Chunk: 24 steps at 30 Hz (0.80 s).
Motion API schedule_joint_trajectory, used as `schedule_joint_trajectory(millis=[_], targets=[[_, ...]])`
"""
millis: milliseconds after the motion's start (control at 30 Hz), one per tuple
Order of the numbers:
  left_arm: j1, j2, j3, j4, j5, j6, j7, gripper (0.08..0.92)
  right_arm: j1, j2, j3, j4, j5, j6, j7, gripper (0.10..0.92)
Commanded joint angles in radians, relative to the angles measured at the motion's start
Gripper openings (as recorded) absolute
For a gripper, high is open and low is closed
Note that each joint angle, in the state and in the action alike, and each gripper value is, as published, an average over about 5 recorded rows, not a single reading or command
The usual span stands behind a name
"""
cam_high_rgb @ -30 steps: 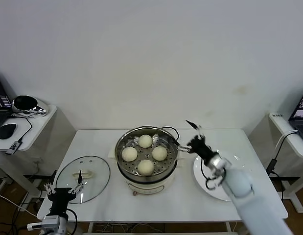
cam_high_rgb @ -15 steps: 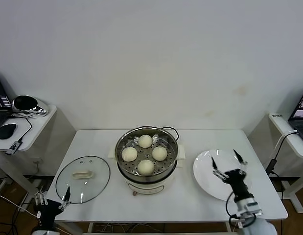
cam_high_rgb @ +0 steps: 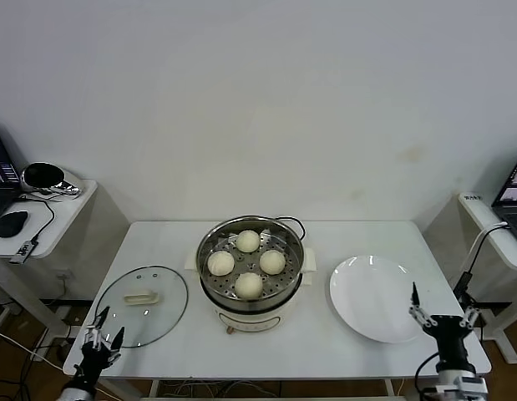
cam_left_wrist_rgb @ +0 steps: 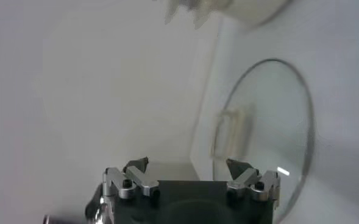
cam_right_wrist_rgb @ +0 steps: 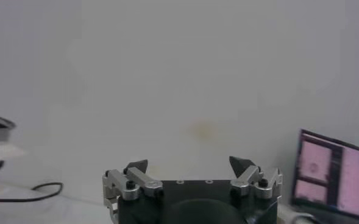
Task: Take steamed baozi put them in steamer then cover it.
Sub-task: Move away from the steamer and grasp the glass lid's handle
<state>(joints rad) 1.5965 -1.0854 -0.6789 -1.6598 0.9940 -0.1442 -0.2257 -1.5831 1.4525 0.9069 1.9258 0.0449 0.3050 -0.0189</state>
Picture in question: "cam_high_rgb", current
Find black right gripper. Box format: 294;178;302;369
408;282;482;371

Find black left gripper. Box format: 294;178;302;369
77;306;126;379

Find round glass lid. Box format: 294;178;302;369
94;265;190;348

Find white side desk with mouse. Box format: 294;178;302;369
0;178;100;348

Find white side desk with label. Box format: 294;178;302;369
458;191;517;364

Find white round plate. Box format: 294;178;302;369
329;254;428;344

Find black laptop with pink screen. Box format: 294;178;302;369
491;150;517;246

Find grey usb hub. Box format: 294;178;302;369
9;240;37;264

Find black cooker power cord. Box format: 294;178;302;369
274;215;307;241

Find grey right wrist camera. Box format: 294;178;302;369
444;373;489;398

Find thin tangled wires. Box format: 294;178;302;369
161;378;284;398

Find grey charger cable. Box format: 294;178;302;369
466;221;512;275

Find white floor cable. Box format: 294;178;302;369
0;325;69;371

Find black usb cable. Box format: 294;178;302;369
13;194;57;243

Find chrome and black headset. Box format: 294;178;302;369
22;160;84;197

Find black power adapter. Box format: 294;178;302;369
456;271;475;297

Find stainless steel steamer basket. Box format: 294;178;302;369
197;215;306;306

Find cream electric cooker base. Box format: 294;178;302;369
185;246;317;335

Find black computer mouse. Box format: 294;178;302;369
0;209;29;238

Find white steamed baozi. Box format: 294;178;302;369
236;229;261;254
259;249;287;276
234;272;264;300
206;250;236;277

